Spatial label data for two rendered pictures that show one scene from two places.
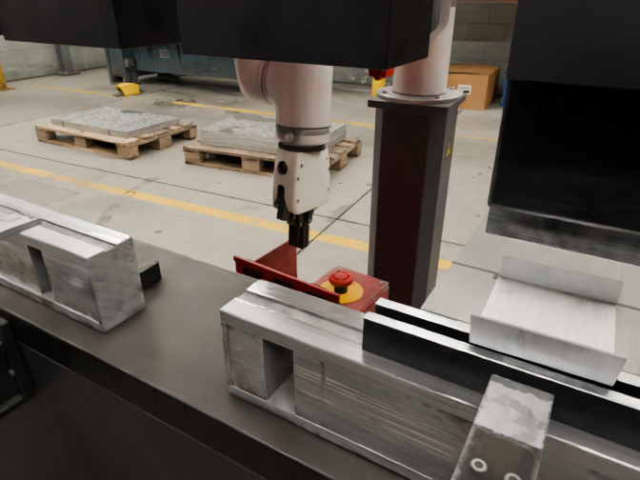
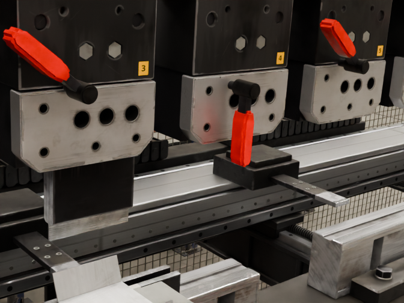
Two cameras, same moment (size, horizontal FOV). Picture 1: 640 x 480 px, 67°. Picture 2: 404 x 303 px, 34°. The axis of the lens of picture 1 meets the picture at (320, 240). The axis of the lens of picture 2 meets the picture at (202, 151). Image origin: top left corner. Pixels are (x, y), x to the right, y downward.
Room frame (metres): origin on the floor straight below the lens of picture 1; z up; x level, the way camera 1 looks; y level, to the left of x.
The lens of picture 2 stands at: (0.57, -0.75, 1.38)
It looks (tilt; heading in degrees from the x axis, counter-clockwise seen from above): 17 degrees down; 109
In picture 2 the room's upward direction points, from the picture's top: 4 degrees clockwise
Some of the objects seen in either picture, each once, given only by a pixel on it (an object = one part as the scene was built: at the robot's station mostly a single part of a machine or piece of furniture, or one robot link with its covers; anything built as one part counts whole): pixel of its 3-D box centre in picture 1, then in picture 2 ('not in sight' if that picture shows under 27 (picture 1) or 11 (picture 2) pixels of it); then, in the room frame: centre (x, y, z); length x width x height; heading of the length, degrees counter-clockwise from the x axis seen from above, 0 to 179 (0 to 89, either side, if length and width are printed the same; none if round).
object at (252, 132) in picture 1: (273, 133); not in sight; (3.85, 0.37, 0.20); 1.01 x 0.63 x 0.12; 67
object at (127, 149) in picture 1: (117, 131); not in sight; (4.43, 1.86, 0.07); 1.20 x 0.80 x 0.14; 61
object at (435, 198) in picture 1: (401, 283); not in sight; (1.14, -0.22, 0.50); 0.18 x 0.18 x 1.00; 63
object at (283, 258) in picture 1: (313, 300); not in sight; (0.68, 0.01, 0.75); 0.20 x 0.16 x 0.18; 55
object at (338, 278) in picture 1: (341, 285); not in sight; (0.66, -0.03, 0.79); 0.04 x 0.04 x 0.04
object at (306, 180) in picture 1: (301, 172); not in sight; (0.74, 0.03, 0.95); 0.10 x 0.07 x 0.11; 145
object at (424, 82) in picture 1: (422, 52); not in sight; (1.14, -0.22, 1.09); 0.19 x 0.19 x 0.18
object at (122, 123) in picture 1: (115, 120); not in sight; (4.44, 1.86, 0.17); 0.99 x 0.63 x 0.05; 61
